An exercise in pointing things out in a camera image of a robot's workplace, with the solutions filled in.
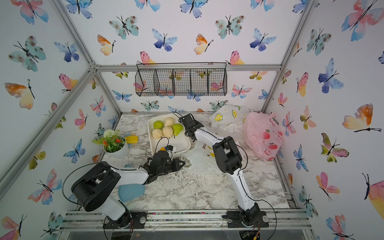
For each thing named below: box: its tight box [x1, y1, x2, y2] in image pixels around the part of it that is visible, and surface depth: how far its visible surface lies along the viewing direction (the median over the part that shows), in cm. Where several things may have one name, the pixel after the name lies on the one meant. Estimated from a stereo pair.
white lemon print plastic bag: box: [209, 104, 250, 141], surface depth 108 cm
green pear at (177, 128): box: [172, 123, 184, 137], surface depth 107 cm
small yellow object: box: [125, 135, 139, 144], surface depth 106 cm
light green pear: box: [153, 120, 165, 133], surface depth 110 cm
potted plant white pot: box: [92, 129, 129, 158], surface depth 88 cm
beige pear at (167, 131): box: [162, 125, 174, 138], surface depth 104 cm
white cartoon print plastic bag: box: [182, 140, 226, 176], surface depth 84 cm
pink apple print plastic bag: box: [244, 111, 283, 161], surface depth 97 cm
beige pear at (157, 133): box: [151, 128, 163, 139], surface depth 103 cm
